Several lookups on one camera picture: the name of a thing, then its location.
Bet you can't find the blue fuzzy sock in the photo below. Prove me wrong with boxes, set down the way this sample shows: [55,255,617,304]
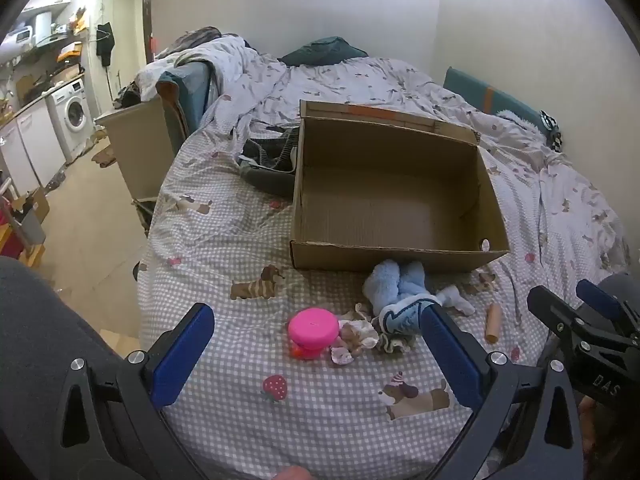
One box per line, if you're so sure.
[378,260,443,336]

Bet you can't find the grey bin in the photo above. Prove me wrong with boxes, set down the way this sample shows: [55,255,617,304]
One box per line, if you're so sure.
[10,200,49,247]

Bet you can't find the tan wooden cylinder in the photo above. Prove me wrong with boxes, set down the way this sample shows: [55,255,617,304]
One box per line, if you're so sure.
[486,302,502,345]

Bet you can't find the fluffy white blanket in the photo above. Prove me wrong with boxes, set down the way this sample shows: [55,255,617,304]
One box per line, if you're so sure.
[495,109,547,137]

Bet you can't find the dark teal pillow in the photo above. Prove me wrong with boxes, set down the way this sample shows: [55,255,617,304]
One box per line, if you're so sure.
[277,36,369,67]

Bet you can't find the white patterned duvet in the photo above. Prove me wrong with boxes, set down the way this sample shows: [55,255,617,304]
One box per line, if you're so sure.
[135,35,632,271]

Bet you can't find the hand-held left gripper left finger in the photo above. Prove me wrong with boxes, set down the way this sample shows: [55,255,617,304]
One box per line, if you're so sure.
[52,302,216,480]

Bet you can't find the dark grey folded clothes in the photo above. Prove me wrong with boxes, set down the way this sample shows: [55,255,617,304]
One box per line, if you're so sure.
[239,127,301,198]

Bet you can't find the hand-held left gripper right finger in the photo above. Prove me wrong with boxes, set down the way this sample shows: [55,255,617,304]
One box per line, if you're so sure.
[421,304,587,480]

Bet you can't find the cardboard box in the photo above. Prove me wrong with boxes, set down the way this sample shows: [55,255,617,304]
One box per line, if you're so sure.
[290,100,511,275]

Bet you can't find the teal cushion orange edge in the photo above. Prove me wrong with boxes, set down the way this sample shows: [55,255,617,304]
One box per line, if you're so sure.
[156,60,217,142]

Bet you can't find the grey striped blanket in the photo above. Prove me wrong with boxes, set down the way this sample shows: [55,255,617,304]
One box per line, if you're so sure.
[160,26,223,59]

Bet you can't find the white frilly scrunchie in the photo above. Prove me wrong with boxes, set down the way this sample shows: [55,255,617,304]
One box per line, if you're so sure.
[336,317,379,351]

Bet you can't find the beige lace scrunchie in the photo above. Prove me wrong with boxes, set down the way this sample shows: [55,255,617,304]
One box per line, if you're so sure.
[375,325,417,354]

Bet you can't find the small white sock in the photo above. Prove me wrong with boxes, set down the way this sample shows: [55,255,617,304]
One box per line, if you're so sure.
[435,285,476,317]

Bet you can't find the beige bedside cabinet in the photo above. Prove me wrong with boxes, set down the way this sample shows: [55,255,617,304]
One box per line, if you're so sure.
[95,100,174,202]

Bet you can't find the light blue fluffy slipper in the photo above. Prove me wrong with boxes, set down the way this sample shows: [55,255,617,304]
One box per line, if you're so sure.
[362,259,402,311]

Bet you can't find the black white checkered cloth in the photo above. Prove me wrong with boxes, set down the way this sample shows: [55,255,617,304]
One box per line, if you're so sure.
[540,110,564,152]

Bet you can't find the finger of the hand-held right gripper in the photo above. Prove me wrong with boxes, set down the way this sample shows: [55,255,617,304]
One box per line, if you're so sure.
[575,279,640,333]
[526,285,583,343]

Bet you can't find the black hanging garment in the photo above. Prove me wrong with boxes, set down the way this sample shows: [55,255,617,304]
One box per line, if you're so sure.
[96,22,116,67]

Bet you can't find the white washing machine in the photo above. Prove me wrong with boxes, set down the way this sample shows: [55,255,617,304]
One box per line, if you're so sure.
[46,77,96,163]

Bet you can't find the teal headboard pad orange stripe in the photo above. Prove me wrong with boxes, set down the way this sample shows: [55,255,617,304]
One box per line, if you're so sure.
[442,66,551,133]

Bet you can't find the white kitchen cabinet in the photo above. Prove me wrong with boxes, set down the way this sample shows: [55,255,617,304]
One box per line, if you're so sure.
[0,104,67,197]

